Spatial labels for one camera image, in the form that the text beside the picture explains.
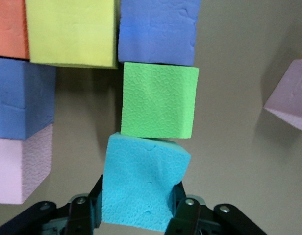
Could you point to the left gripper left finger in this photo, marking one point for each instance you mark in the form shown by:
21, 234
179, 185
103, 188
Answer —
77, 215

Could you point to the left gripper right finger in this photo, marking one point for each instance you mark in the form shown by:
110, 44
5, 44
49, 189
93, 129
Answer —
190, 218

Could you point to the blue foam cube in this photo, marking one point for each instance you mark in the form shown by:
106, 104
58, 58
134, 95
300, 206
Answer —
138, 183

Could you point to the pink foam cube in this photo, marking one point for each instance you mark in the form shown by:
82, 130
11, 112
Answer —
16, 171
290, 98

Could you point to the green foam cube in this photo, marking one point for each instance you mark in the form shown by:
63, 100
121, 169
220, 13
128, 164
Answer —
158, 100

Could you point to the yellow foam cube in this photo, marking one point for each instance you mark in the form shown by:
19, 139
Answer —
70, 31

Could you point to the purple foam cube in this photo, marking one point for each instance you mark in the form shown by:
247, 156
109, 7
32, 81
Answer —
18, 98
158, 29

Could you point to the orange foam cube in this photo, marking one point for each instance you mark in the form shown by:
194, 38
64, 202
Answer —
8, 27

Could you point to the brown paper table cover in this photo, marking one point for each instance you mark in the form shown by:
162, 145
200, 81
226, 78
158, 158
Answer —
227, 122

